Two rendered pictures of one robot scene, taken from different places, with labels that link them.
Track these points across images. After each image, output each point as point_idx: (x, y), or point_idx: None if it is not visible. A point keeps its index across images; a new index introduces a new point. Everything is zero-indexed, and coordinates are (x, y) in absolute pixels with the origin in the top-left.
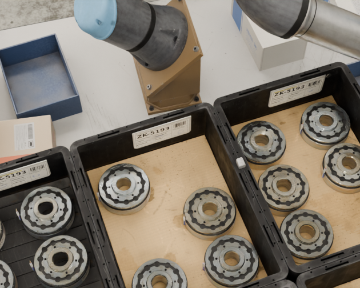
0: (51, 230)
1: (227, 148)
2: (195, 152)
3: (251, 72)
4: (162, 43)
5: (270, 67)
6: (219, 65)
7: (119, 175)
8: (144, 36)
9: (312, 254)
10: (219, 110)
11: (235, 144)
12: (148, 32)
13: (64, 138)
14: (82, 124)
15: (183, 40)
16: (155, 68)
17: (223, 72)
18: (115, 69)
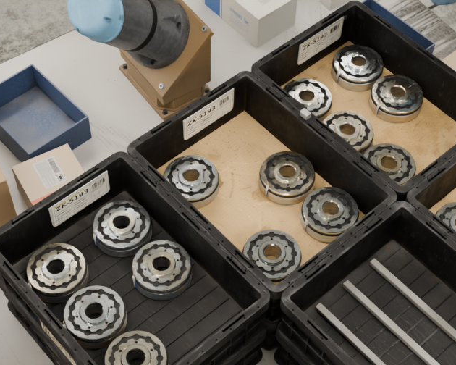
0: (137, 241)
1: (285, 105)
2: (243, 129)
3: (249, 51)
4: (168, 32)
5: (266, 41)
6: (214, 53)
7: (182, 168)
8: (150, 28)
9: (403, 180)
10: (260, 73)
11: (291, 99)
12: (153, 22)
13: (85, 168)
14: (97, 149)
15: (187, 25)
16: (163, 64)
17: (221, 59)
18: (106, 87)
